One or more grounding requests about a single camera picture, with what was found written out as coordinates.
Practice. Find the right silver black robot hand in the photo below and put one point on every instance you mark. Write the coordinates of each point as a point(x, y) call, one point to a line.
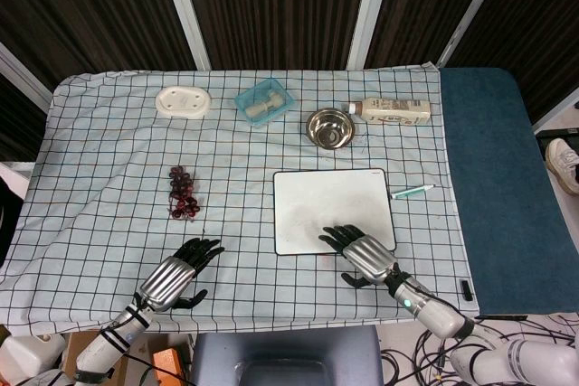
point(368, 259)

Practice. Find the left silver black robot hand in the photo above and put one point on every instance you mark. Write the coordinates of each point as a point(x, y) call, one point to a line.
point(167, 282)

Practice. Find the green white marker pen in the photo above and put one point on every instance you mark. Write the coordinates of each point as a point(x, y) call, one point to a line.
point(411, 192)

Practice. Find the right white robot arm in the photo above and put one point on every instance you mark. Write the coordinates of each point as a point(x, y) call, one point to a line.
point(443, 320)

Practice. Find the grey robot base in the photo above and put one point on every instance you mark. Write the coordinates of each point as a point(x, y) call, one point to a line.
point(285, 354)

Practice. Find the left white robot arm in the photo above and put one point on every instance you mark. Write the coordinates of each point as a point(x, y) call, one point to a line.
point(106, 341)

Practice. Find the white drawing board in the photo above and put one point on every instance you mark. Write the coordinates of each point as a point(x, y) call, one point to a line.
point(316, 205)

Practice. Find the orange box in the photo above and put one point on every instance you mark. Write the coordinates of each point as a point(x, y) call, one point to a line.
point(167, 365)

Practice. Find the bunch of dark red grapes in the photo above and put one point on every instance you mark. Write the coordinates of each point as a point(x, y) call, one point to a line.
point(183, 198)

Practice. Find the small black rectangular device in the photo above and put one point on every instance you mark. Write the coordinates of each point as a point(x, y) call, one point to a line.
point(466, 289)

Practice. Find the brown cardboard box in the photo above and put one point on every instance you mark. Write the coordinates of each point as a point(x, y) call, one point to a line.
point(83, 345)

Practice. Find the white black checked tablecloth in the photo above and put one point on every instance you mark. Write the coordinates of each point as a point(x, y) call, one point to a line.
point(113, 169)

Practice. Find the stainless steel bowl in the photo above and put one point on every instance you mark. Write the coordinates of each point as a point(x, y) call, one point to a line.
point(330, 128)

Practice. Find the dark teal table pad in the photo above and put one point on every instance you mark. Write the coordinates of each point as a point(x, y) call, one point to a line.
point(493, 178)

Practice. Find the beige milk tea bottle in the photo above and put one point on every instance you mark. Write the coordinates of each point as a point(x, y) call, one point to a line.
point(398, 110)

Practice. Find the white plastic jug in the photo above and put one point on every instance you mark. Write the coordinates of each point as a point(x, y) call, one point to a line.
point(27, 354)

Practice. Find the white oval soap dish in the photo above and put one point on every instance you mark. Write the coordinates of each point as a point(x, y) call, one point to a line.
point(183, 102)

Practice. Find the white dumbbell shaped item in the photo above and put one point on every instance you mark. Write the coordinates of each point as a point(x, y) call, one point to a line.
point(264, 106)

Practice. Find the clear container with blue lid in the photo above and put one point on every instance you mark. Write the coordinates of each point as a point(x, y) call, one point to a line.
point(246, 99)

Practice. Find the white sneaker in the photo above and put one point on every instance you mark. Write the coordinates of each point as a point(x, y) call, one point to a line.
point(563, 160)

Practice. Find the white metal frame post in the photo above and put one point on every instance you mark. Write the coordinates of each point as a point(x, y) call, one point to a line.
point(22, 74)
point(183, 6)
point(472, 11)
point(373, 6)
point(558, 110)

